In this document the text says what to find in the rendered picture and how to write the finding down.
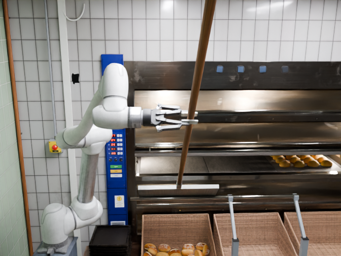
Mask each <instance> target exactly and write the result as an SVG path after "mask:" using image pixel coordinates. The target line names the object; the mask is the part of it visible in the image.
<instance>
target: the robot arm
mask: <svg viewBox="0 0 341 256"><path fill-rule="evenodd" d="M127 95H128V75H127V71H126V69H125V67H124V66H123V65H121V64H118V63H111V64H109V65H108V66H107V67H106V68H105V71H104V75H103V76H102V78H101V81H100V82H99V84H98V90H97V91H96V93H95V95H94V96H93V98H92V100H91V102H90V104H89V106H88V108H87V110H86V112H85V114H84V116H83V118H82V120H81V122H80V124H79V125H75V126H71V127H68V128H65V129H63V130H61V131H59V132H58V133H57V135H56V137H55V141H56V145H57V146H58V147H59V148H61V149H77V148H81V150H82V157H81V167H80V177H79V186H78V195H76V196H75V197H74V199H73V201H72V203H71V205H70V206H68V207H65V206H64V205H63V204H60V203H53V204H50V205H48V206H47V207H46V208H45V209H44V211H43V213H42V217H41V233H42V238H43V244H42V246H41V247H40V248H39V249H38V250H37V253H38V254H41V253H46V254H47V256H52V255H53V254H54V253H58V254H66V253H67V249H68V248H69V246H70V244H71V242H72V241H73V240H74V237H73V236H68V234H69V233H71V232H72V231H73V230H77V229H80V228H83V227H86V226H88V225H91V224H93V223H95V222H96V221H97V220H99V219H100V217H101V216H102V213H103V207H102V205H101V203H100V201H98V200H97V199H96V198H95V197H94V188H95V181H96V173H97V165H98V158H99V153H100V152H101V151H102V149H103V148H104V146H105V144H106V143H108V142H109V141H110V140H111V138H112V130H121V129H125V128H141V127H142V125H143V126H154V127H156V128H157V132H158V133H159V132H162V131H173V130H180V128H181V126H183V125H185V126H189V124H197V123H198V120H190V119H182V121H177V120H170V119H166V118H164V117H167V116H174V115H181V116H187V115H188V110H182V109H180V106H171V105H163V104H160V103H158V106H157V107H156V108H155V109H143V110H142V108H141V107H127ZM161 109H162V110H170V111H160V110H161ZM161 124H170V125H167V126H159V125H161Z"/></svg>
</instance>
